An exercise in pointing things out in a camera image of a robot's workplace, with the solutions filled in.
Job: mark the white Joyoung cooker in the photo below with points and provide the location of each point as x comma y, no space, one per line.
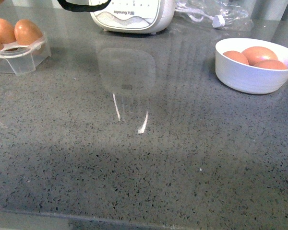
135,16

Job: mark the brown egg back left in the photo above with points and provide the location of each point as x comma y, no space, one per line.
7,35

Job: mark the brown egg back right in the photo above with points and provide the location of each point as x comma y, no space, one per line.
26,32

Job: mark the clear plastic bag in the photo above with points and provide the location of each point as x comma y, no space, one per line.
216,14

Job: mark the brown egg in bowl back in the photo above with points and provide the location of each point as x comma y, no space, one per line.
257,54

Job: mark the white bowl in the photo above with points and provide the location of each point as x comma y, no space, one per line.
245,78

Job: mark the brown egg in bowl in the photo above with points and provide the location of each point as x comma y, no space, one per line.
236,56
257,54
271,64

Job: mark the brown egg in bowl left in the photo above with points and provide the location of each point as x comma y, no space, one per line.
236,56

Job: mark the brown egg in bowl front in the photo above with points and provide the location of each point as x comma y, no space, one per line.
271,64

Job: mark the clear plastic egg box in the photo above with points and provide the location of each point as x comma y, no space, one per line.
20,59

